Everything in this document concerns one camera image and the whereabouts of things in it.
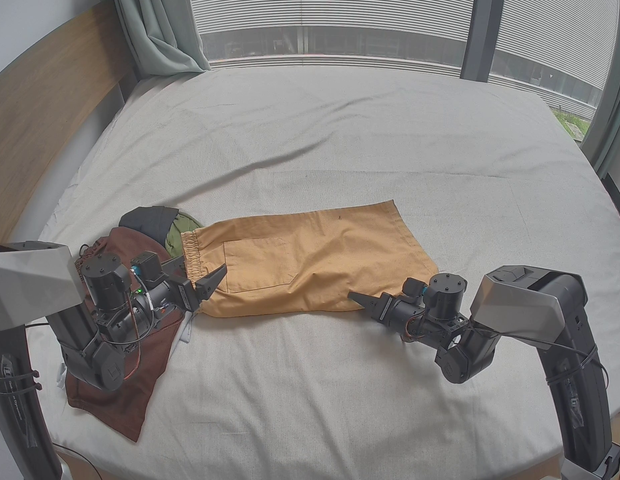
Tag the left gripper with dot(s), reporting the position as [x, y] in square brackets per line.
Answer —
[172, 298]

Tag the bed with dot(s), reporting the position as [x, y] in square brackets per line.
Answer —
[340, 143]

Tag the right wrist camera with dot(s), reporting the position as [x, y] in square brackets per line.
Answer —
[415, 287]

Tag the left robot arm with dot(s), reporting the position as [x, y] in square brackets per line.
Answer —
[30, 283]

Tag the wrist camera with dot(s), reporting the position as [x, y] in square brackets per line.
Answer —
[146, 264]
[415, 287]

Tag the brown shorts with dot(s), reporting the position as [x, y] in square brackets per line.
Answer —
[130, 398]

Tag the tan shorts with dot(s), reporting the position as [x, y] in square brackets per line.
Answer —
[315, 258]

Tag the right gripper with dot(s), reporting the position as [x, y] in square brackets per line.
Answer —
[400, 310]

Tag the window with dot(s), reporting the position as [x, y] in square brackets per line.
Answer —
[340, 8]

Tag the grey-green curtain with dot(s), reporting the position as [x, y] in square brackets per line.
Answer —
[155, 28]
[612, 118]

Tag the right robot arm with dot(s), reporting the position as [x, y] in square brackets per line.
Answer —
[519, 303]

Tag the green garment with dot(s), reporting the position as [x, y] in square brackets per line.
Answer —
[176, 235]

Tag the white garment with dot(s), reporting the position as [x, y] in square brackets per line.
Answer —
[186, 332]

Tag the black garment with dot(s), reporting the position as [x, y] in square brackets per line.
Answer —
[145, 220]

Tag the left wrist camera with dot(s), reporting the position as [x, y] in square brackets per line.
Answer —
[146, 264]

